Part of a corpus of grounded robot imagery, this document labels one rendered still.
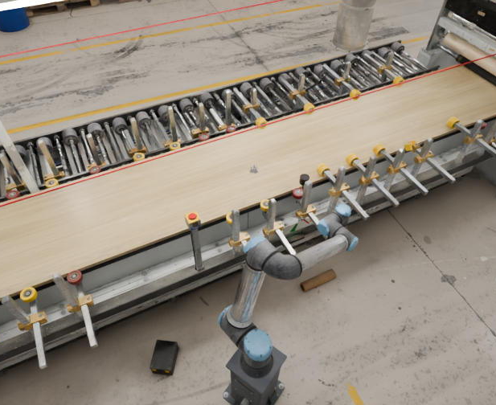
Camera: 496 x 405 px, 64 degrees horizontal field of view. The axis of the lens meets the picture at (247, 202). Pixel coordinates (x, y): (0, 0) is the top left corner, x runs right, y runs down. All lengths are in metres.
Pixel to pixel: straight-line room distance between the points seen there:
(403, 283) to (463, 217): 1.03
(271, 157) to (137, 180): 0.98
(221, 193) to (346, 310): 1.39
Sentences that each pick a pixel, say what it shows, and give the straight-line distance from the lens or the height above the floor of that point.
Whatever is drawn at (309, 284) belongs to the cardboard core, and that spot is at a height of 0.08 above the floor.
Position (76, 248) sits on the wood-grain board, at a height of 0.90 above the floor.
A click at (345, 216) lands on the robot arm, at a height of 1.18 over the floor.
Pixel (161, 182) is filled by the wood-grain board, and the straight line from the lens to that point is 2.83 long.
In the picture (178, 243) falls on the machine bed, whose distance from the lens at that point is 2.67.
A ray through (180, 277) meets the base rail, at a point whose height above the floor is 0.70.
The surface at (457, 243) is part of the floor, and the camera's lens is 4.06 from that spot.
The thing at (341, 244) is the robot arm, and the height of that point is 1.22.
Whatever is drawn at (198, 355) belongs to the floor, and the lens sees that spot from 3.11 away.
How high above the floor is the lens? 2.92
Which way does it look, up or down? 49 degrees down
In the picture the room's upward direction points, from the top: 1 degrees clockwise
